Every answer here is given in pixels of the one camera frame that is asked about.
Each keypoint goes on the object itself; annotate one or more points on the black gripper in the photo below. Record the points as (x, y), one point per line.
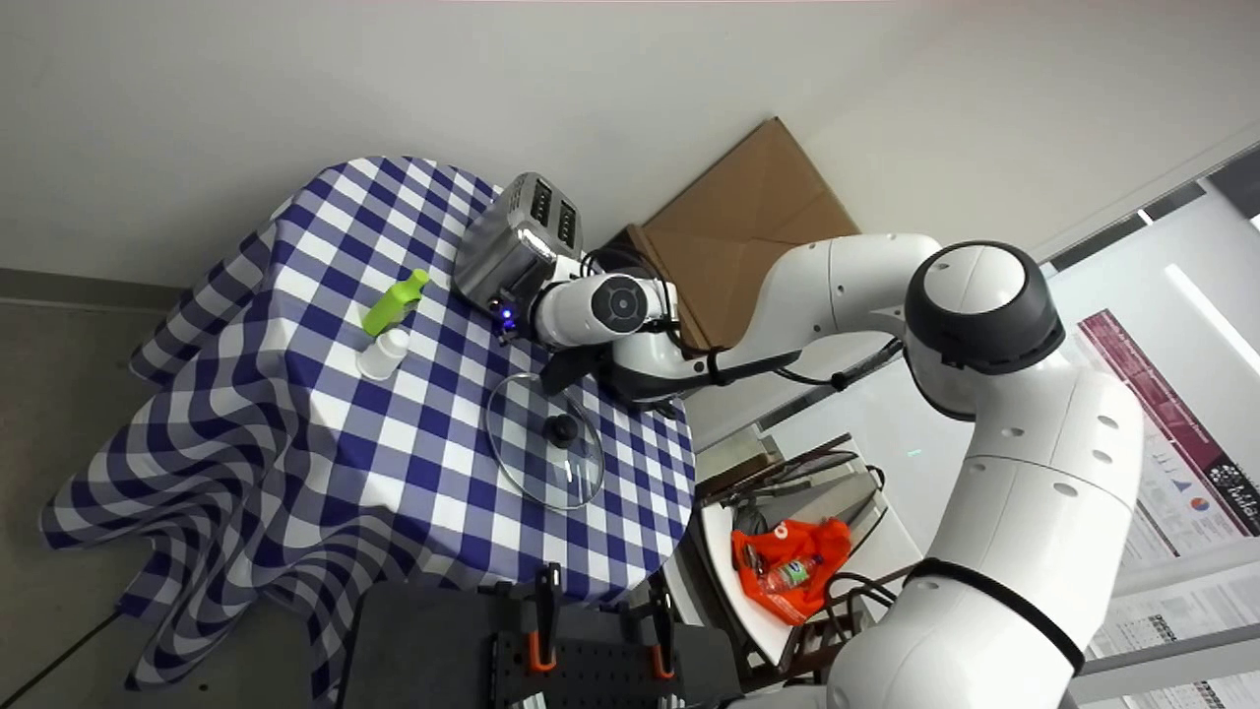
(566, 368)

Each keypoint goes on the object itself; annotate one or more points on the green bottle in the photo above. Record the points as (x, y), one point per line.
(395, 305)

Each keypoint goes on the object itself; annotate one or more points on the glass pot lid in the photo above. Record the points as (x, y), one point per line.
(543, 442)

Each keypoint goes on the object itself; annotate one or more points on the blue white checkered tablecloth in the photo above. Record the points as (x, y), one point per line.
(265, 465)

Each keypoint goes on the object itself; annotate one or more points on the small white bottle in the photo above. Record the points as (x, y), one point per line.
(383, 358)

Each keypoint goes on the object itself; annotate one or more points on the orange black spring clamp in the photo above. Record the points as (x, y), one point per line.
(543, 619)

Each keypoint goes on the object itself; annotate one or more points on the orange plastic bag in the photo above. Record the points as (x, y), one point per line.
(787, 569)

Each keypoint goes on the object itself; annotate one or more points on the brown cardboard box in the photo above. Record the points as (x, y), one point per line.
(718, 237)

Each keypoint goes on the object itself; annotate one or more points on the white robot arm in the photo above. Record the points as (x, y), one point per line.
(1030, 545)

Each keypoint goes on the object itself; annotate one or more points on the silver toaster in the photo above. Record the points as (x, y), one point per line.
(518, 245)

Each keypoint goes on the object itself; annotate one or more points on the black perforated breadboard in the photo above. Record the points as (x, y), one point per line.
(437, 649)

